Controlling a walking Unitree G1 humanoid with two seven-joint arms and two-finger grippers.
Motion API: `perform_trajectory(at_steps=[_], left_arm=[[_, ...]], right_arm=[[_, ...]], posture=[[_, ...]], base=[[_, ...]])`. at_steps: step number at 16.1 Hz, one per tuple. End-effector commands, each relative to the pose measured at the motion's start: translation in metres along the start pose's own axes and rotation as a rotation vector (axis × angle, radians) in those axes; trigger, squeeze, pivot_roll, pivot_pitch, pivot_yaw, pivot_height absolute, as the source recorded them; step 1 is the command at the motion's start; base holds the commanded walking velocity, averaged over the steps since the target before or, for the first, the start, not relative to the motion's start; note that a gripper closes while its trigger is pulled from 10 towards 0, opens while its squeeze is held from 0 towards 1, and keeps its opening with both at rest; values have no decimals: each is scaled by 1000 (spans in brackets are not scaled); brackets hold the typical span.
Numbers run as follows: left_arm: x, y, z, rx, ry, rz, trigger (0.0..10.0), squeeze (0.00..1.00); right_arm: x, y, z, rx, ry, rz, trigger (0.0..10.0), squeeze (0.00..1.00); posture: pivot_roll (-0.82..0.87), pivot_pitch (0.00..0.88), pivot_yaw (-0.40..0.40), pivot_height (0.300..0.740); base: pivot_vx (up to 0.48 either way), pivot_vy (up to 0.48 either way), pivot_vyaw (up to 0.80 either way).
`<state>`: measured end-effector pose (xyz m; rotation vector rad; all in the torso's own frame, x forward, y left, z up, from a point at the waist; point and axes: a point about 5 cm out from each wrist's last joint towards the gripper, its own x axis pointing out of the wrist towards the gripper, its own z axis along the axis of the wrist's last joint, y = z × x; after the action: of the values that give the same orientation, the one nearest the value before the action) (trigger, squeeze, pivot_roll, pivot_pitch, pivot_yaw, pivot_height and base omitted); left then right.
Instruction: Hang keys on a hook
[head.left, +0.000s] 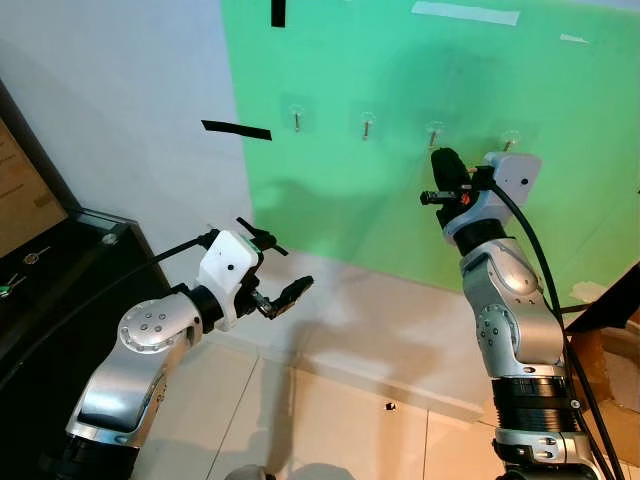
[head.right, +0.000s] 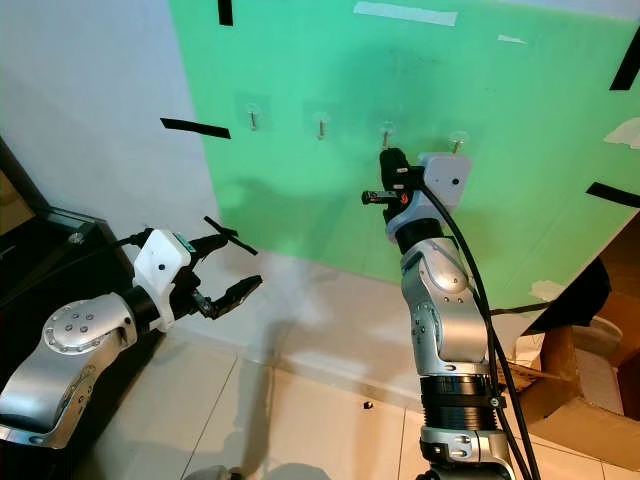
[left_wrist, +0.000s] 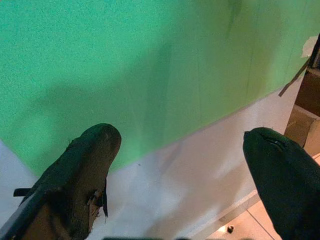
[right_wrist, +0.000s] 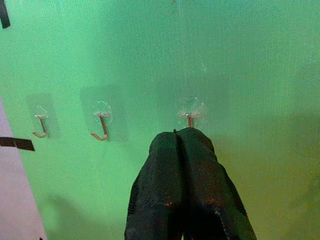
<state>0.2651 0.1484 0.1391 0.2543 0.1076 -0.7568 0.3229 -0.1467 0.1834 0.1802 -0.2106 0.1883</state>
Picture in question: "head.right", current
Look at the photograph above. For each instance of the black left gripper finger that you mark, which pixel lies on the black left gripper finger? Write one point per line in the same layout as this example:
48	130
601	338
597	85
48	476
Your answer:
236	240
242	293

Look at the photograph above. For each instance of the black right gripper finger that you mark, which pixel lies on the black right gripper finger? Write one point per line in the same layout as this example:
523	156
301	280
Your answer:
402	172
386	170

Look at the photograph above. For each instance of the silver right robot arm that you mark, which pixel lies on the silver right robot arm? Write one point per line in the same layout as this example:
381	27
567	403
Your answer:
445	320

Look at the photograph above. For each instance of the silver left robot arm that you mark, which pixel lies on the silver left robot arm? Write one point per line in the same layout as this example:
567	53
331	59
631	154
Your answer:
60	390

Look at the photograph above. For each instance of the long black tape strip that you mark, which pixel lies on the long black tape strip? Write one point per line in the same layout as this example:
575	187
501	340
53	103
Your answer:
195	128

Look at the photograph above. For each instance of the round silver cabinet knob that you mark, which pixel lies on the round silver cabinet knob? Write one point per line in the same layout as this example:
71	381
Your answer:
76	237

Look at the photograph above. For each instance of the long white tape strip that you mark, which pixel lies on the long white tape strip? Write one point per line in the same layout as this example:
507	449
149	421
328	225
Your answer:
405	14

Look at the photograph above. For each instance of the small white tape strip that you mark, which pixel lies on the small white tape strip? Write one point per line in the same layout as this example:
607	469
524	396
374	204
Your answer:
512	40

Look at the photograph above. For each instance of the black cabinet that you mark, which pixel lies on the black cabinet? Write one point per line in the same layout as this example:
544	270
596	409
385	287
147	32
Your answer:
30	280

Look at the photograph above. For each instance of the brown wooden panel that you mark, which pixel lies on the brown wooden panel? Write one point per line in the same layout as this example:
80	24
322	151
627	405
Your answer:
15	205

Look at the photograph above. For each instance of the black cloth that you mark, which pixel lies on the black cloth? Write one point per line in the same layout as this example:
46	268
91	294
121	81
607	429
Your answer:
575	295

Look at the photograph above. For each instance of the short black tape strip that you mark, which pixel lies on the short black tape strip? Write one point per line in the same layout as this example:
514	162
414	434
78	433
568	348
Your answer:
225	11

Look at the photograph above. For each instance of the torn white tape piece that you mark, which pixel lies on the torn white tape piece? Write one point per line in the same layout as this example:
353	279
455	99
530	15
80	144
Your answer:
625	133

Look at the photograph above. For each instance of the brown cardboard box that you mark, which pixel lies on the brown cardboard box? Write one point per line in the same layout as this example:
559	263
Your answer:
580	390

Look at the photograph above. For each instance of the clear adhesive wall hook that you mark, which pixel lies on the clear adhesive wall hook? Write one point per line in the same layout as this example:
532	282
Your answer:
321	125
253	117
458	141
387	131

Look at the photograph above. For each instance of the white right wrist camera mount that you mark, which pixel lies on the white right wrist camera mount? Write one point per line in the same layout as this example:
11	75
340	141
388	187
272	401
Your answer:
445	180

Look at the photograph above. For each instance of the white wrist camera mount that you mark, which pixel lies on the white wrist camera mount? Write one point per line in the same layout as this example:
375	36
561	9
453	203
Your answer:
445	180
160	265

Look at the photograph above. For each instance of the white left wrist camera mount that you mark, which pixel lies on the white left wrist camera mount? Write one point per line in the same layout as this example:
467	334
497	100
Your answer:
160	265

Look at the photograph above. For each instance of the green wall board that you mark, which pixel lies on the green wall board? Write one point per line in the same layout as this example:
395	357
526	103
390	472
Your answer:
310	220

